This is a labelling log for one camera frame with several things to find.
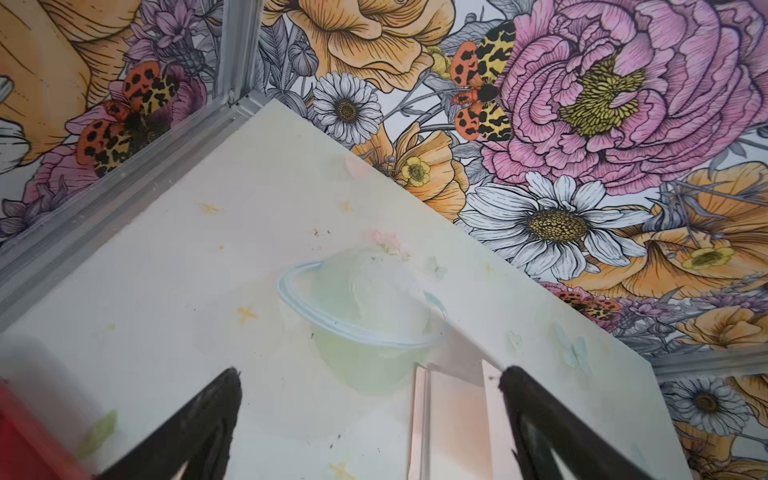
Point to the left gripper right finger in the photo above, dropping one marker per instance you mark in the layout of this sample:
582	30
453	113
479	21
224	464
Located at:
553	443

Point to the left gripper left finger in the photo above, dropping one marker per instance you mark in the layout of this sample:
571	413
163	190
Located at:
194	443

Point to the pink elephant photo album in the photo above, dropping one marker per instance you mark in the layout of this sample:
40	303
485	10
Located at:
459	427

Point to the red box at left edge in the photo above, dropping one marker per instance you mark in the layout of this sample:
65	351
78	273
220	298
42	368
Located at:
28	450

